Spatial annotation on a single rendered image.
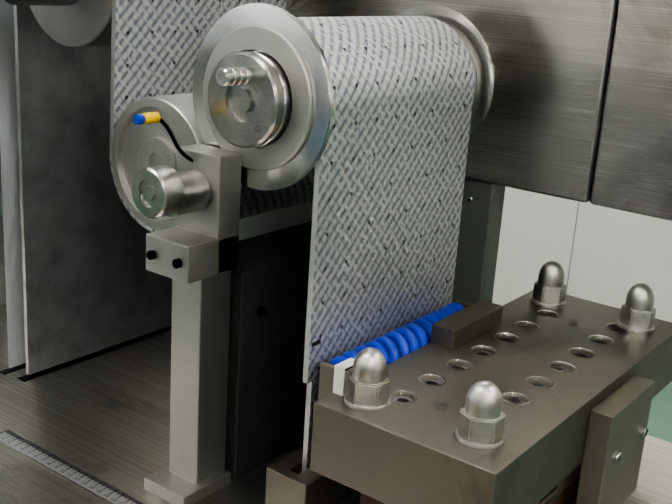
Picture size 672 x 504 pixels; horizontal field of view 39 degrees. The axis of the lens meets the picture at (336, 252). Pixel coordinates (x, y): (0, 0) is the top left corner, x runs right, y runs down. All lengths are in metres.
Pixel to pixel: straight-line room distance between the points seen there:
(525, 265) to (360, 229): 2.91
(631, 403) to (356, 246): 0.27
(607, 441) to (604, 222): 2.74
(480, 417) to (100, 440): 0.42
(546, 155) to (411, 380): 0.32
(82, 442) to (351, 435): 0.32
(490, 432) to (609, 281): 2.89
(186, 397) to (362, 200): 0.23
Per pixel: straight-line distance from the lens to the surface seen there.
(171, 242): 0.78
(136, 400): 1.05
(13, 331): 1.12
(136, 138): 0.90
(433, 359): 0.85
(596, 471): 0.84
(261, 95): 0.75
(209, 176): 0.78
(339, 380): 0.76
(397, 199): 0.85
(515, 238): 3.71
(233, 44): 0.79
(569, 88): 1.00
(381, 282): 0.86
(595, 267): 3.60
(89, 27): 0.94
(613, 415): 0.82
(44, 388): 1.09
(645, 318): 0.99
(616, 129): 0.98
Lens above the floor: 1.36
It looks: 17 degrees down
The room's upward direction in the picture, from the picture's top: 4 degrees clockwise
